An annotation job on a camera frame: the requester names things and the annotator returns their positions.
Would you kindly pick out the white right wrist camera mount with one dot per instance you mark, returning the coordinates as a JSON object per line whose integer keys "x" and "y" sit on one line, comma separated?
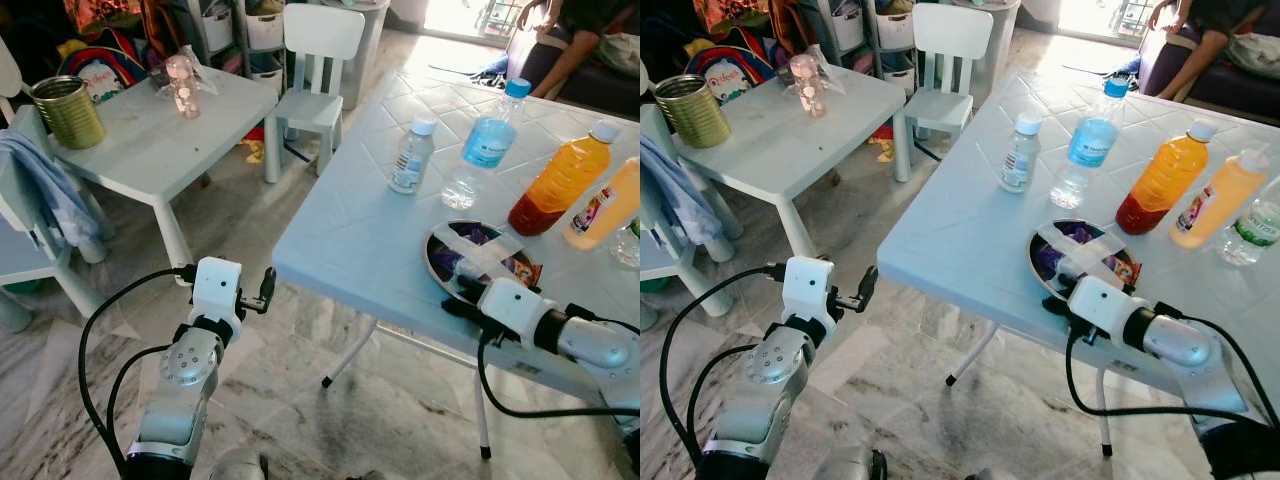
{"x": 512, "y": 308}
{"x": 1100, "y": 305}

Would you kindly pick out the dark round taped plate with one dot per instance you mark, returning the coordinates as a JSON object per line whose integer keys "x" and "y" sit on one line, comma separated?
{"x": 1045, "y": 255}
{"x": 440, "y": 260}

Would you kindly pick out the seated person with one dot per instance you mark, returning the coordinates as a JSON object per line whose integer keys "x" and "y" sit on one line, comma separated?
{"x": 1200, "y": 55}
{"x": 570, "y": 60}

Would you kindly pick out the white plastic chair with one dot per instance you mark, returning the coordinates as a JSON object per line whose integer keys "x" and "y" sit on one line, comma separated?
{"x": 25, "y": 260}
{"x": 655, "y": 255}

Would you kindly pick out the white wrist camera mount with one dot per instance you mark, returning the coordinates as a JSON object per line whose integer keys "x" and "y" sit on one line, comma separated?
{"x": 808, "y": 290}
{"x": 1100, "y": 305}
{"x": 217, "y": 290}
{"x": 512, "y": 308}

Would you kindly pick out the small white children's table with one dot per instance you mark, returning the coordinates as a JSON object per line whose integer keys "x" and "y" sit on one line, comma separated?
{"x": 790, "y": 140}
{"x": 150, "y": 150}

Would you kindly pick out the colourful school backpack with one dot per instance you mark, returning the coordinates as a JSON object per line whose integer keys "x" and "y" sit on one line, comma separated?
{"x": 735, "y": 70}
{"x": 105, "y": 70}

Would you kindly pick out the grey cushion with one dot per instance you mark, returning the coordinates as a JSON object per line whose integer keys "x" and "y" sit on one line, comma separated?
{"x": 620, "y": 52}
{"x": 1255, "y": 55}

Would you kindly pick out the large white plastic table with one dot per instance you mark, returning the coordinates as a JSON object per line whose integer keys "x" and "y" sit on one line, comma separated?
{"x": 960, "y": 230}
{"x": 370, "y": 230}

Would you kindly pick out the green-label clear water bottle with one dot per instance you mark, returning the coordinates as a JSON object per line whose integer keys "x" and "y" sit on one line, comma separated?
{"x": 1255, "y": 230}
{"x": 630, "y": 248}

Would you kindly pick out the grey left robot leg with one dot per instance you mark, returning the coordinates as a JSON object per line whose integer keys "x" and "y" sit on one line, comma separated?
{"x": 850, "y": 465}

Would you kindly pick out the purple sofa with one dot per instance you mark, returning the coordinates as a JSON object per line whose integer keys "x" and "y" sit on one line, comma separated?
{"x": 600, "y": 95}
{"x": 1240, "y": 92}

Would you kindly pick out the gold tin can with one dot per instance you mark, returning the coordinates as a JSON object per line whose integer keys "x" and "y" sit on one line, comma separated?
{"x": 693, "y": 112}
{"x": 68, "y": 115}

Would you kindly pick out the blue-label blue-capped water bottle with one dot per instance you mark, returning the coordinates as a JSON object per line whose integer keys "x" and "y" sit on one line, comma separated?
{"x": 488, "y": 145}
{"x": 1092, "y": 142}

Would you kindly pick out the small white children's chair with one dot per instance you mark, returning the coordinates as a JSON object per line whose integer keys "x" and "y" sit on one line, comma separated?
{"x": 320, "y": 40}
{"x": 950, "y": 40}

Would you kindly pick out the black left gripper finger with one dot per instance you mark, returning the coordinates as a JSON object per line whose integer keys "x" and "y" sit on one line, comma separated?
{"x": 268, "y": 290}
{"x": 868, "y": 288}

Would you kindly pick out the orange juice bottle picture label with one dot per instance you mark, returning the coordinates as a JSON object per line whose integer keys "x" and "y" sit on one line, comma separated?
{"x": 610, "y": 210}
{"x": 1220, "y": 200}

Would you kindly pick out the small yellow toy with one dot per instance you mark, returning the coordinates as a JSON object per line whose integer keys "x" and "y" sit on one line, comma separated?
{"x": 882, "y": 150}
{"x": 255, "y": 148}

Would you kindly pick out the light blue cloth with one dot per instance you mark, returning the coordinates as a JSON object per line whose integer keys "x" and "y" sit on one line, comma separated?
{"x": 45, "y": 185}
{"x": 675, "y": 190}

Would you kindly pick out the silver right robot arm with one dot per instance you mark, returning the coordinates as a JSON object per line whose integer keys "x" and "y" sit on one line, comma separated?
{"x": 1185, "y": 342}
{"x": 595, "y": 345}

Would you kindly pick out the small clear white-capped bottle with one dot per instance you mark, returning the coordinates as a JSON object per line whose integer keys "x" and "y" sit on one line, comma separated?
{"x": 410, "y": 160}
{"x": 1020, "y": 158}

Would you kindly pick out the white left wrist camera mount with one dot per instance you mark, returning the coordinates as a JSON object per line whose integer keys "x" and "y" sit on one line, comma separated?
{"x": 217, "y": 290}
{"x": 808, "y": 290}

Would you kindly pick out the orange red snack packet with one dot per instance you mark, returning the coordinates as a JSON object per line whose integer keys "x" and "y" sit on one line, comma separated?
{"x": 528, "y": 272}
{"x": 1125, "y": 270}

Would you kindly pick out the orange and red drink bottle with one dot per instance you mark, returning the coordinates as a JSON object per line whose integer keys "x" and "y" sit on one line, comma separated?
{"x": 1165, "y": 180}
{"x": 560, "y": 185}

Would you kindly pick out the purple snack packet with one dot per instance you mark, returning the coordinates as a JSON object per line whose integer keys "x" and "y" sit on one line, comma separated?
{"x": 478, "y": 237}
{"x": 1085, "y": 233}

